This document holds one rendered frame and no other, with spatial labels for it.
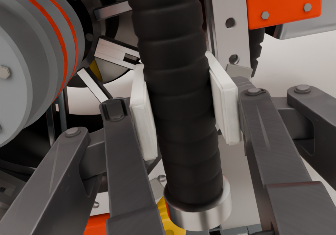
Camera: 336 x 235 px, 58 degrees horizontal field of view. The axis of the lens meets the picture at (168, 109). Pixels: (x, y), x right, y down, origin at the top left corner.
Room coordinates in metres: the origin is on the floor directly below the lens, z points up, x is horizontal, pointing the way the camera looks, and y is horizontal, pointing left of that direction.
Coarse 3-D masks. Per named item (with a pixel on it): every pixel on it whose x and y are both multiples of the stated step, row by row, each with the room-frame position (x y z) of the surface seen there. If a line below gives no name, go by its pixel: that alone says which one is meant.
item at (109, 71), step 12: (108, 0) 0.67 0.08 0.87; (120, 0) 0.67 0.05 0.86; (108, 24) 0.66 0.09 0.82; (120, 24) 0.67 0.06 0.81; (132, 24) 0.67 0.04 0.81; (108, 36) 0.67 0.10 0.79; (120, 36) 0.67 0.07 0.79; (132, 36) 0.67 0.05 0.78; (96, 60) 0.67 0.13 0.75; (108, 72) 0.67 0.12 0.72; (120, 72) 0.67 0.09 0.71; (72, 84) 0.67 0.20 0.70; (84, 84) 0.67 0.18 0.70
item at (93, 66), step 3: (93, 60) 0.66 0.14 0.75; (93, 63) 0.66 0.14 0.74; (90, 66) 0.66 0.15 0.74; (93, 66) 0.66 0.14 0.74; (96, 66) 0.66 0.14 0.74; (93, 69) 0.66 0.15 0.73; (96, 69) 0.66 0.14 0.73; (93, 72) 0.66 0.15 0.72; (96, 72) 0.66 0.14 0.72; (99, 72) 0.66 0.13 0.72; (96, 75) 0.66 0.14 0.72; (99, 75) 0.66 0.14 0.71; (99, 78) 0.66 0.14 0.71
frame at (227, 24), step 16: (208, 0) 0.41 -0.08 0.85; (224, 0) 0.36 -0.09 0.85; (240, 0) 0.36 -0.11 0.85; (208, 16) 0.41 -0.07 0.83; (224, 16) 0.36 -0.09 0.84; (240, 16) 0.36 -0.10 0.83; (208, 32) 0.42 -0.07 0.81; (224, 32) 0.36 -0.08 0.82; (240, 32) 0.36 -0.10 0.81; (224, 48) 0.36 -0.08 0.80; (240, 48) 0.36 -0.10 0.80; (224, 64) 0.36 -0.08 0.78; (240, 64) 0.36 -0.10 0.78; (144, 160) 0.42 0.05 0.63; (160, 160) 0.37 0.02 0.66; (0, 176) 0.42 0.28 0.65; (160, 176) 0.38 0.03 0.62; (0, 192) 0.39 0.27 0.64; (16, 192) 0.40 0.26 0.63; (160, 192) 0.36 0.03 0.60; (0, 208) 0.37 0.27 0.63; (96, 208) 0.37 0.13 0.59
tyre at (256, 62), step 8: (248, 32) 0.45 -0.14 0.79; (256, 32) 0.45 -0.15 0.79; (264, 32) 0.45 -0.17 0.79; (256, 40) 0.45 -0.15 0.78; (256, 48) 0.45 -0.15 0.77; (256, 56) 0.45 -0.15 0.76; (256, 64) 0.45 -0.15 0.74; (0, 168) 0.46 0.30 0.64; (16, 176) 0.46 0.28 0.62; (24, 176) 0.46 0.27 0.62
